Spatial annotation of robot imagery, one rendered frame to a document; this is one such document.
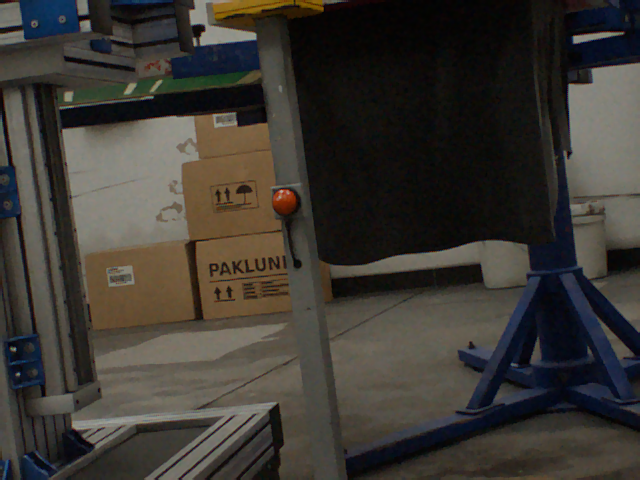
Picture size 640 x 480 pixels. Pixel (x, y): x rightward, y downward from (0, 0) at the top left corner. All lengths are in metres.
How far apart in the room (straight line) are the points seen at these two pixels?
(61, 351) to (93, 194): 5.37
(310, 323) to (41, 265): 0.56
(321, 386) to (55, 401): 0.56
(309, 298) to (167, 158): 5.53
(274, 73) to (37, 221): 0.56
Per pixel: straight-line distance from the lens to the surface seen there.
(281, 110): 1.94
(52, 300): 2.30
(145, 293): 7.03
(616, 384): 3.23
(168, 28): 2.47
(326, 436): 1.97
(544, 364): 3.50
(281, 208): 1.90
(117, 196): 7.59
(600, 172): 6.79
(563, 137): 2.41
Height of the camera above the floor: 0.68
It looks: 3 degrees down
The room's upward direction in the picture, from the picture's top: 7 degrees counter-clockwise
